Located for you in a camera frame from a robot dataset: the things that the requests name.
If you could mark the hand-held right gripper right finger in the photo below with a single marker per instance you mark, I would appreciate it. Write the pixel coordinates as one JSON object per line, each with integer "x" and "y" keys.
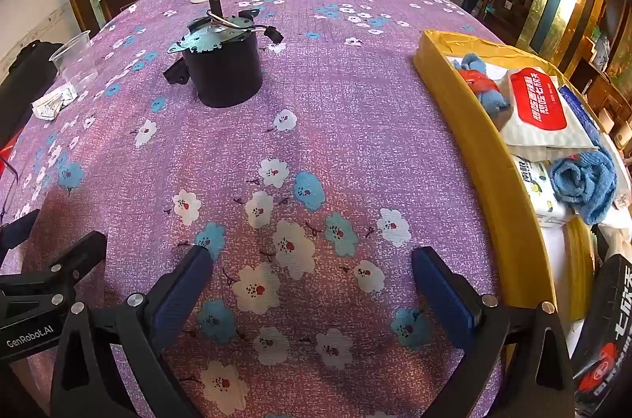
{"x": 444, "y": 299}

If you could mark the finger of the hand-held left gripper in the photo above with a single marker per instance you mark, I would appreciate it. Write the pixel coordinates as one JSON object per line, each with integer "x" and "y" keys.
{"x": 17, "y": 231}
{"x": 74, "y": 262}

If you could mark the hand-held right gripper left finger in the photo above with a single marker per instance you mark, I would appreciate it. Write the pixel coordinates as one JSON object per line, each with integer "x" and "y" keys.
{"x": 182, "y": 294}

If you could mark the black packet with red print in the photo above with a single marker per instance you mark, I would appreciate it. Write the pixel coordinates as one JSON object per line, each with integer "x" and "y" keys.
{"x": 607, "y": 324}

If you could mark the yellow taped cardboard box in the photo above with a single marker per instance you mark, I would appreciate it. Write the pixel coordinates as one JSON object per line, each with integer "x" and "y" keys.
{"x": 474, "y": 121}

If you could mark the large blue towel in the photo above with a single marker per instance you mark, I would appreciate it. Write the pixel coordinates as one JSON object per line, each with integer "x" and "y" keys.
{"x": 585, "y": 183}

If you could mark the small blue towel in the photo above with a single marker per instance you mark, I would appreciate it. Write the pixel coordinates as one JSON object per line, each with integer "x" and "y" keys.
{"x": 495, "y": 102}

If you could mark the red label wet wipes packet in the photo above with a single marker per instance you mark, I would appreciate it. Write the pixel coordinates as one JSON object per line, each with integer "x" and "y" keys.
{"x": 538, "y": 102}

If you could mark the red plastic bag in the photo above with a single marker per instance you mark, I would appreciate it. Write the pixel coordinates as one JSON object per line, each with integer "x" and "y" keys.
{"x": 476, "y": 81}

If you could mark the eyeglasses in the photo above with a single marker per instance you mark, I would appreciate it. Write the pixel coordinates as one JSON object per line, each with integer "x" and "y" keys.
{"x": 11, "y": 175}

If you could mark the white sachet packet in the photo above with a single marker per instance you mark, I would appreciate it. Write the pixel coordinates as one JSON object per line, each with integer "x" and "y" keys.
{"x": 64, "y": 94}
{"x": 45, "y": 109}

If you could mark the black bag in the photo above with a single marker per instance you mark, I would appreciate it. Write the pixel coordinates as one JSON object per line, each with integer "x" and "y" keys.
{"x": 19, "y": 92}

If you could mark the clear plastic cup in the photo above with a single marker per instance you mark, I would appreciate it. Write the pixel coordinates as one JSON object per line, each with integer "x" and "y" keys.
{"x": 74, "y": 62}

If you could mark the black electric motor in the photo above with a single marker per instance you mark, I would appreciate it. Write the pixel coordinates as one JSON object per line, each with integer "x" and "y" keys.
{"x": 224, "y": 72}

